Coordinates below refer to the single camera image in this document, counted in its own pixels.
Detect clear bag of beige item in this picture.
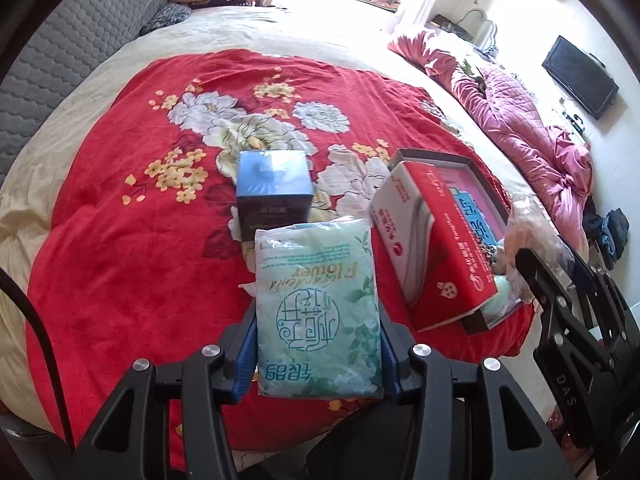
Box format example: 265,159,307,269
502,194,575,304

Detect beige bed sheet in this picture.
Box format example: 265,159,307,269
0,4,551,436

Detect red and white box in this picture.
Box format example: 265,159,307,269
370,160,499,332

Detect dark blue cube box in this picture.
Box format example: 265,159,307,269
235,151,314,242

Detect black wall television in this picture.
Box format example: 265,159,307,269
542,36,620,119

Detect grey quilted headboard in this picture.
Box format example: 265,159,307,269
1,0,167,177

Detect green soft ball in bag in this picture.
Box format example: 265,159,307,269
480,275,520,328

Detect leopard print scrunchie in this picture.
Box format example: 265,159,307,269
476,236,506,275

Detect pink quilted duvet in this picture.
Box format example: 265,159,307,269
388,30,594,258

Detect red floral blanket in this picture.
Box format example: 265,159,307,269
24,48,536,470

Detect dark clothes on chair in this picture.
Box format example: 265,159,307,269
582,196,629,271

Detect black cable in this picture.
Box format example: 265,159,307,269
0,266,76,451

